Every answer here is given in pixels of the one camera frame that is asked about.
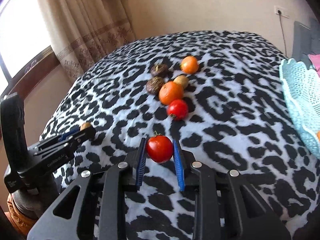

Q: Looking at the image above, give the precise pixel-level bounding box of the beige patterned curtain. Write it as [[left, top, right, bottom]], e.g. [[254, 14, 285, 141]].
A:
[[38, 0, 135, 82]]

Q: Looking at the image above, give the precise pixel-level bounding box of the tan kiwi fruit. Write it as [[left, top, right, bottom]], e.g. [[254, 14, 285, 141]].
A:
[[80, 122, 92, 131]]

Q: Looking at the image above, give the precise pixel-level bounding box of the leopard print blanket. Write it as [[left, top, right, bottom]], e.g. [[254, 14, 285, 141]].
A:
[[4, 30, 320, 240]]

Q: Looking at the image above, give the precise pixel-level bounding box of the red tomato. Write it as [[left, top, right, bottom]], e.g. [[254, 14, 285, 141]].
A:
[[146, 131, 174, 164], [167, 99, 189, 121]]

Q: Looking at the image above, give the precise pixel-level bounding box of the white wall socket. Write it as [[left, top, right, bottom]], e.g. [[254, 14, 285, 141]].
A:
[[274, 5, 290, 18]]

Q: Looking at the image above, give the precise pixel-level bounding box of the grey sofa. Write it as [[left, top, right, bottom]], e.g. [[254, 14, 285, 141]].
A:
[[292, 18, 319, 68]]

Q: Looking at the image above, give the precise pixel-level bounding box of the small orange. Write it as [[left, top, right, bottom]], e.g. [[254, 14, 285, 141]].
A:
[[158, 81, 184, 105], [180, 56, 199, 74]]

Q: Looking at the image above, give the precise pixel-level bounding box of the black power cable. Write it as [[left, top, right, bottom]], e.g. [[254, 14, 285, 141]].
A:
[[278, 11, 288, 57]]

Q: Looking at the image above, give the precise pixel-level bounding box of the light blue lattice basket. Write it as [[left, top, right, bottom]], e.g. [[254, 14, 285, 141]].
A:
[[279, 59, 319, 158]]

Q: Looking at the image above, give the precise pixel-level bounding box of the pink quilt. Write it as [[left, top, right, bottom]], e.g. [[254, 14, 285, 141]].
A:
[[308, 54, 320, 76]]

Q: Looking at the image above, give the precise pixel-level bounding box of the dark brown passion fruit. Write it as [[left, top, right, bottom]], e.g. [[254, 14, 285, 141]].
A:
[[150, 63, 169, 77], [146, 76, 165, 95]]

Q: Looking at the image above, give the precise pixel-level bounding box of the yellow-green kiwi fruit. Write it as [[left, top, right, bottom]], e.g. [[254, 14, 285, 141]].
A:
[[173, 75, 189, 89]]

